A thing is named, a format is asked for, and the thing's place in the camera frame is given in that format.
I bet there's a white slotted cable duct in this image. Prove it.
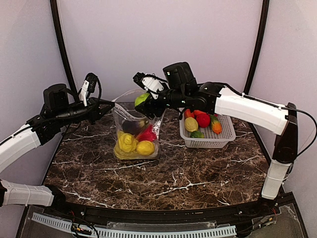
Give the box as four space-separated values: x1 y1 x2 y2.
32 213 237 238

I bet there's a yellow toy pear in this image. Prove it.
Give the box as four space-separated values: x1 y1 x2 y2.
114 130 138 160

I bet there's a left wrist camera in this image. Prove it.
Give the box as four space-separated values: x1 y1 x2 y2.
78 72 99 107

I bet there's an orange toy fruit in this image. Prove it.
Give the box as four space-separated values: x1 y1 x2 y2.
194 110 206 116

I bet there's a green yellow toy mango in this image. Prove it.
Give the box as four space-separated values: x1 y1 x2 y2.
190 130 204 138

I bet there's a dark purple toy eggplant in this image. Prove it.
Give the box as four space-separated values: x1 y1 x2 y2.
122 119 149 135

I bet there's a yellow toy lemon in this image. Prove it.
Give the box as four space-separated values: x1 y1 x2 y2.
136 140 155 156

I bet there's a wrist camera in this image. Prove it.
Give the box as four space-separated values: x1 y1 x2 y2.
78 72 99 107
133 72 169 99

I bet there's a red toy apple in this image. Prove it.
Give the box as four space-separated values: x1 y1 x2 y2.
196 114 211 128

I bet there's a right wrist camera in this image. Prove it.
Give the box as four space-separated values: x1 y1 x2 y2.
133 72 169 99

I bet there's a white plastic basket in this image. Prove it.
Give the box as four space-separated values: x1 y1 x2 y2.
179 115 236 148

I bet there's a red toy pepper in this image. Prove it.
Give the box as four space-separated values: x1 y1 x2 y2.
136 124 157 142

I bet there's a yellow napa cabbage toy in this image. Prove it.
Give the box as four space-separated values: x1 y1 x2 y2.
113 146 160 160

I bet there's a light green toy fruit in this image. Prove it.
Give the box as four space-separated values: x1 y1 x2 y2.
134 93 150 106

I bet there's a cream toy apple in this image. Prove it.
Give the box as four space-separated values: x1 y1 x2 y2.
184 117 199 132

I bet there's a red orange toy mango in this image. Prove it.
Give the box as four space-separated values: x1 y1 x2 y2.
184 109 195 119

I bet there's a clear zip top bag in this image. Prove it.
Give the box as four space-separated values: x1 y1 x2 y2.
112 89 163 161

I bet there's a green orange toy cucumber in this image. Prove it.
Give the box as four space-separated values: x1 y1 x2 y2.
210 115 222 134

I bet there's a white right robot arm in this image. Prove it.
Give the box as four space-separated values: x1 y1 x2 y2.
133 62 301 200

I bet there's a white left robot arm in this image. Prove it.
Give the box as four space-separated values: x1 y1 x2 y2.
0 84 114 207

